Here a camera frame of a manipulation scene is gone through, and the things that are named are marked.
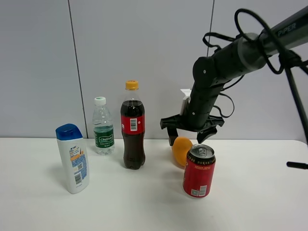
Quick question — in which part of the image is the clear green-label water bottle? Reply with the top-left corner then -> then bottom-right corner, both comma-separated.
92,97 -> 115,155

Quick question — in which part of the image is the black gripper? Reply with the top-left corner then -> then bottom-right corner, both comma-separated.
160,109 -> 224,146

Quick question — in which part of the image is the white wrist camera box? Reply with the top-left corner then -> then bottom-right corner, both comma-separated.
180,89 -> 192,116

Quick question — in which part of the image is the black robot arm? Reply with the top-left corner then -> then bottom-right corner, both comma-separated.
160,8 -> 308,145

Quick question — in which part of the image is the orange mango fruit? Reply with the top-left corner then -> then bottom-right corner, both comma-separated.
171,137 -> 193,167

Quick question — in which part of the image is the black object at right edge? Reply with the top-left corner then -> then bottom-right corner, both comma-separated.
286,162 -> 308,169

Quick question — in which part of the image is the red soda can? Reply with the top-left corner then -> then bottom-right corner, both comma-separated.
183,144 -> 216,198

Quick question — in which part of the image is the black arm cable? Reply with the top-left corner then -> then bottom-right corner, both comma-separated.
203,8 -> 308,145

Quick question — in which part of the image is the cola bottle yellow cap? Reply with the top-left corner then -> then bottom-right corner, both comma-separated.
120,80 -> 145,170

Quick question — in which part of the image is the white blue-capped shampoo bottle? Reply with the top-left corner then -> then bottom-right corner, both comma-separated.
55,124 -> 90,194

